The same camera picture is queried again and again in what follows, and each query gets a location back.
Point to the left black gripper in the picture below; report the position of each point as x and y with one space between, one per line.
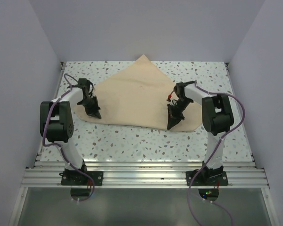
94 111

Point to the beige cloth mat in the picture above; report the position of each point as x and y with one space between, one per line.
135 96

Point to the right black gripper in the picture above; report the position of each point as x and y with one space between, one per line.
174 117

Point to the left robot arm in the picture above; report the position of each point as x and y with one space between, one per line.
57 125

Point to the aluminium rail frame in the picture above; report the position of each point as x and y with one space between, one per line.
144 181

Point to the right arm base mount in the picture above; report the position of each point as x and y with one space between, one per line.
207 177

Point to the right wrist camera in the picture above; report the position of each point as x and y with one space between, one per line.
169 98

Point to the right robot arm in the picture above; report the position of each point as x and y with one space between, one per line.
217 119

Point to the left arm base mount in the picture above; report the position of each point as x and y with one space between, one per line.
82 178

